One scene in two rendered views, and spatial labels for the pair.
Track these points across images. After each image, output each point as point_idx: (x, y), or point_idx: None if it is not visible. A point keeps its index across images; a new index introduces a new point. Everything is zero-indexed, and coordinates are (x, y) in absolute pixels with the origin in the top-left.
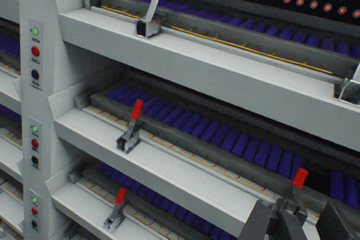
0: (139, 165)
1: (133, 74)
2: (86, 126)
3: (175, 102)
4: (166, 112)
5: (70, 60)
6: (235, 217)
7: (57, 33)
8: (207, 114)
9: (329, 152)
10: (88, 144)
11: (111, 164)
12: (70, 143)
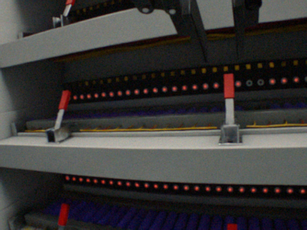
0: (70, 146)
1: (68, 106)
2: (20, 141)
3: (109, 111)
4: (100, 116)
5: (6, 87)
6: (182, 148)
7: None
8: (141, 109)
9: (261, 96)
10: (20, 155)
11: (45, 168)
12: (8, 179)
